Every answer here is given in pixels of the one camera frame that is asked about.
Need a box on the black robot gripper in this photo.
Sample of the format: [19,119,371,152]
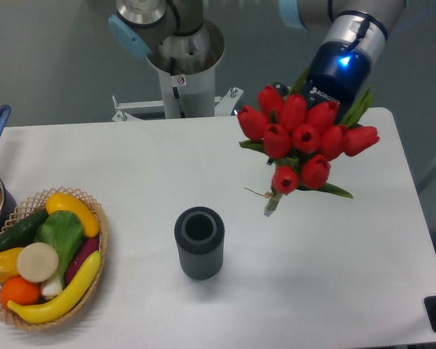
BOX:
[299,41,371,116]

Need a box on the red tulip bouquet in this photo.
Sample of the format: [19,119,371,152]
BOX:
[237,71,379,217]

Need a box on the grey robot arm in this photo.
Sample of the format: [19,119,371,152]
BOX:
[108,1,407,119]

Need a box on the dark grey ribbed vase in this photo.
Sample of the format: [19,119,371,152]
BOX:
[174,206,225,280]

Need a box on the white metal robot stand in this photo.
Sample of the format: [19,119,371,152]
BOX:
[112,65,244,122]

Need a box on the purple eggplant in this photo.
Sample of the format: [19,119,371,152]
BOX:
[65,237,99,285]

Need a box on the yellow squash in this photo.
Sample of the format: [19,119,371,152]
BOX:
[46,192,100,238]

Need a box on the green bok choy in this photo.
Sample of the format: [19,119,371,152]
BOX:
[33,211,84,300]

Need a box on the woven wicker basket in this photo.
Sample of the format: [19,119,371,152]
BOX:
[0,187,108,331]

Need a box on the green cucumber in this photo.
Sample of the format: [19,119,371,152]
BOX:
[0,209,49,252]

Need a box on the beige round slice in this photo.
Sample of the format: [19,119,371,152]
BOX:
[17,242,59,283]

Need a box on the yellow banana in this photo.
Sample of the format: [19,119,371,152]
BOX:
[7,251,102,324]

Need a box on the orange fruit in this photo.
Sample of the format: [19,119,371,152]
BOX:
[0,276,41,309]

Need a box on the yellow bell pepper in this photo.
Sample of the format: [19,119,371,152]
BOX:
[0,247,24,284]

